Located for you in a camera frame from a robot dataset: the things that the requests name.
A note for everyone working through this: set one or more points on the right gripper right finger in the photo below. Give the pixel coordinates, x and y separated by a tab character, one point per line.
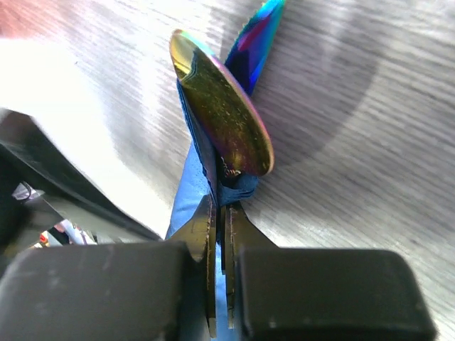
277	293

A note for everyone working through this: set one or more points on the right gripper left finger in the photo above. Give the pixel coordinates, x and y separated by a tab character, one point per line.
141	291

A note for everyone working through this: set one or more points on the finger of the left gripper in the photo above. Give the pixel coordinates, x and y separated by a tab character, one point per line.
37	161

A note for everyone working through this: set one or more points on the blue paper napkin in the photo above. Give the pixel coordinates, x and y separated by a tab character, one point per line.
191	189

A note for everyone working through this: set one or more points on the iridescent gold spoon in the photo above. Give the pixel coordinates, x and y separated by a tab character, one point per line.
222	108

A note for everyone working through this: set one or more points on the iridescent knife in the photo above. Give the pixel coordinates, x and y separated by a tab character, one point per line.
250	50

